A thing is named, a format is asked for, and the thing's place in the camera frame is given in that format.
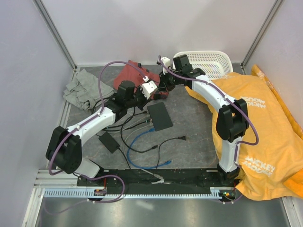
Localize aluminium frame post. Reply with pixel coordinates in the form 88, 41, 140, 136
33, 0, 77, 70
241, 0, 284, 71

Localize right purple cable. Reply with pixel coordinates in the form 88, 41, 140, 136
158, 56, 259, 204

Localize black ethernet cable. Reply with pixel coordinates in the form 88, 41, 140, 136
91, 99, 159, 152

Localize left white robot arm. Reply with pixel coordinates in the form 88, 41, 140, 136
45, 81, 157, 186

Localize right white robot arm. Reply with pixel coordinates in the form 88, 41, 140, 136
157, 54, 250, 186

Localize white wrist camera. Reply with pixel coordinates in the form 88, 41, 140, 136
141, 80, 158, 99
157, 55, 171, 68

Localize black network switch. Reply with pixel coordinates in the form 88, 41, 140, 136
147, 102, 173, 131

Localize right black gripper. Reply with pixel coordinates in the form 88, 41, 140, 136
158, 68, 182, 93

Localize aluminium rail left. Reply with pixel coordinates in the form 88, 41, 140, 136
46, 68, 80, 169

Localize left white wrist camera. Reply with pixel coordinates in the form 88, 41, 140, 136
141, 80, 158, 99

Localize blue ethernet cable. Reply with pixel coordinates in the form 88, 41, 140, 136
127, 127, 173, 169

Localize white slotted cable duct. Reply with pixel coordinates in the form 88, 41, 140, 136
44, 187, 233, 199

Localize left aluminium frame post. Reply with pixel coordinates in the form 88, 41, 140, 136
33, 0, 77, 70

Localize right aluminium frame post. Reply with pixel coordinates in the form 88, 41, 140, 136
241, 0, 284, 71

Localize black power cord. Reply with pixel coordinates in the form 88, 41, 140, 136
118, 135, 189, 179

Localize white plastic basket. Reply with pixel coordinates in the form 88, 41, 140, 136
174, 51, 233, 80

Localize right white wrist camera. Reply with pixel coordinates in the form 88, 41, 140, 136
157, 55, 171, 68

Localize black power adapter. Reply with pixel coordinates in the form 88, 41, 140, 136
98, 132, 120, 154

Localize grey cloth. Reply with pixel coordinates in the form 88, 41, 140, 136
63, 69, 102, 111

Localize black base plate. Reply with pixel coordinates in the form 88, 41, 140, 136
77, 168, 236, 194

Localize orange Mickey Mouse blanket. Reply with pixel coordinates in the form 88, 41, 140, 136
184, 65, 303, 200

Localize red cloth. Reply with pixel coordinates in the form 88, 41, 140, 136
113, 60, 169, 100

